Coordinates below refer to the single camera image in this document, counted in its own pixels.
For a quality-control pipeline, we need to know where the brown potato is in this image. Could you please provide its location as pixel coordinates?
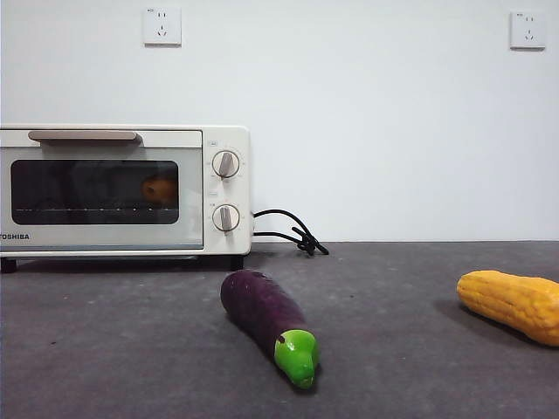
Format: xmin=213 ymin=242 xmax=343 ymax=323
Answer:
xmin=140 ymin=174 xmax=178 ymax=204

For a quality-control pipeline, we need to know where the beige oven knob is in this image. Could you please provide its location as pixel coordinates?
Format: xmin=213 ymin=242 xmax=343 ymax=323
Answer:
xmin=210 ymin=149 xmax=243 ymax=181
xmin=210 ymin=203 xmax=242 ymax=233

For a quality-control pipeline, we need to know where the white toaster oven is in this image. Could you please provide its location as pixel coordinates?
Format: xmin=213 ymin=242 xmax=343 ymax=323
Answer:
xmin=0 ymin=125 xmax=253 ymax=274

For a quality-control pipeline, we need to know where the purple eggplant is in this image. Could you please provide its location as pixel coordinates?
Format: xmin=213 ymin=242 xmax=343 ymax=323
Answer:
xmin=219 ymin=269 xmax=321 ymax=391

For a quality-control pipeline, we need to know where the yellow corn cob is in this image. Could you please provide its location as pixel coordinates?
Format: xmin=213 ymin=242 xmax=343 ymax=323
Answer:
xmin=455 ymin=270 xmax=559 ymax=348

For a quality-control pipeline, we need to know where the black power cable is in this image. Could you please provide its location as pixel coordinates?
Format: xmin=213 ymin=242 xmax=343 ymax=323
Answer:
xmin=252 ymin=209 xmax=331 ymax=258

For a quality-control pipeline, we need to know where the white wall socket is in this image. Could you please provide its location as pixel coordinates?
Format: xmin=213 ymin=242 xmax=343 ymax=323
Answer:
xmin=509 ymin=10 xmax=548 ymax=52
xmin=142 ymin=5 xmax=183 ymax=48

